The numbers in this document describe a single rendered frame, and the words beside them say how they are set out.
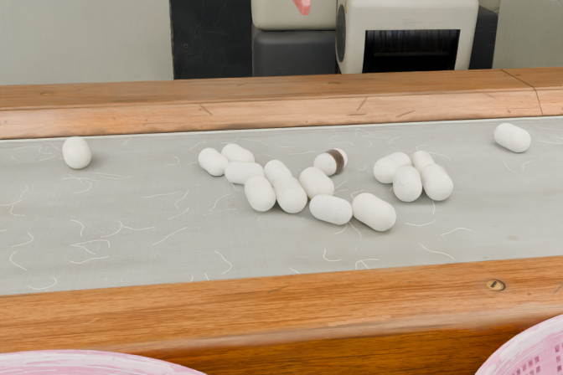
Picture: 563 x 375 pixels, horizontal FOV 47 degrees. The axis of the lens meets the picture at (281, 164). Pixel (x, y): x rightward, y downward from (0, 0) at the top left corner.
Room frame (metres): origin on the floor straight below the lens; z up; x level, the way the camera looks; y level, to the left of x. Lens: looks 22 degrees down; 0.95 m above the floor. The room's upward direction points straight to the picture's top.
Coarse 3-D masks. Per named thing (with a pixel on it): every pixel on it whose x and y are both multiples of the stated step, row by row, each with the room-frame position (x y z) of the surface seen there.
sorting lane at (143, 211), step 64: (320, 128) 0.60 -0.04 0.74; (384, 128) 0.60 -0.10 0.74; (448, 128) 0.60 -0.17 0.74; (0, 192) 0.45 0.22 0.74; (64, 192) 0.45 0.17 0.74; (128, 192) 0.45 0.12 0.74; (192, 192) 0.45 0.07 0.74; (384, 192) 0.45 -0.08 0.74; (512, 192) 0.45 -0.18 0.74; (0, 256) 0.36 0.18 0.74; (64, 256) 0.36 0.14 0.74; (128, 256) 0.36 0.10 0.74; (192, 256) 0.36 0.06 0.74; (256, 256) 0.36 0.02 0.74; (320, 256) 0.36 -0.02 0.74; (384, 256) 0.36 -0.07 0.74; (448, 256) 0.36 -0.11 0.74; (512, 256) 0.36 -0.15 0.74
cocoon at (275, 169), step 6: (270, 162) 0.47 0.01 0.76; (276, 162) 0.47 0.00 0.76; (264, 168) 0.47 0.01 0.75; (270, 168) 0.46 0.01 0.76; (276, 168) 0.46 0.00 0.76; (282, 168) 0.46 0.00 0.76; (270, 174) 0.46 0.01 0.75; (276, 174) 0.45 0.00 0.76; (282, 174) 0.45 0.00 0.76; (288, 174) 0.45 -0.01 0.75; (270, 180) 0.45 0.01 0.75; (276, 180) 0.45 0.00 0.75
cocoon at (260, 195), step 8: (256, 176) 0.44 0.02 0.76; (248, 184) 0.43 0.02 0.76; (256, 184) 0.42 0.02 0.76; (264, 184) 0.42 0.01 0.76; (248, 192) 0.42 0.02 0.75; (256, 192) 0.42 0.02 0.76; (264, 192) 0.42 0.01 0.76; (272, 192) 0.42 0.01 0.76; (248, 200) 0.42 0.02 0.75; (256, 200) 0.41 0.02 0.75; (264, 200) 0.41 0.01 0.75; (272, 200) 0.42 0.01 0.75; (256, 208) 0.41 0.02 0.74; (264, 208) 0.41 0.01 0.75
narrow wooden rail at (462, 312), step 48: (96, 288) 0.28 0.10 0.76; (144, 288) 0.28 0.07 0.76; (192, 288) 0.28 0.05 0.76; (240, 288) 0.28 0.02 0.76; (288, 288) 0.28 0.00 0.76; (336, 288) 0.28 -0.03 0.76; (384, 288) 0.28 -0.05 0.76; (432, 288) 0.28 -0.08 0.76; (480, 288) 0.28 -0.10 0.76; (528, 288) 0.28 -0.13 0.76; (0, 336) 0.24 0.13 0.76; (48, 336) 0.24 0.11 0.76; (96, 336) 0.24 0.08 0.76; (144, 336) 0.24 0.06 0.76; (192, 336) 0.24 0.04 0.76; (240, 336) 0.24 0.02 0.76; (288, 336) 0.24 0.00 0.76; (336, 336) 0.25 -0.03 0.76; (384, 336) 0.25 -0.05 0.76; (432, 336) 0.25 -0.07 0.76; (480, 336) 0.25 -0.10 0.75
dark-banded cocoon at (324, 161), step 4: (336, 148) 0.50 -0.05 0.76; (340, 152) 0.49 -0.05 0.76; (344, 152) 0.50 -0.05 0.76; (320, 156) 0.48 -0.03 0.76; (324, 156) 0.48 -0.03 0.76; (328, 156) 0.48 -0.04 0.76; (344, 156) 0.49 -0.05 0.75; (316, 160) 0.48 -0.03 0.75; (320, 160) 0.48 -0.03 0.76; (324, 160) 0.48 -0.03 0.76; (328, 160) 0.48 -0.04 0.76; (332, 160) 0.48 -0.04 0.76; (344, 160) 0.49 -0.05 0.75; (316, 164) 0.48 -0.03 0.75; (320, 164) 0.48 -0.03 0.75; (324, 164) 0.48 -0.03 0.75; (328, 164) 0.48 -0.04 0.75; (332, 164) 0.48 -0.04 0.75; (344, 164) 0.49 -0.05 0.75; (320, 168) 0.48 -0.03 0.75; (324, 168) 0.48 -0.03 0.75; (328, 168) 0.48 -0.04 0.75; (332, 168) 0.48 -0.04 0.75; (324, 172) 0.48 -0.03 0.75; (328, 172) 0.48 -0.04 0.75; (332, 172) 0.48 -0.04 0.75
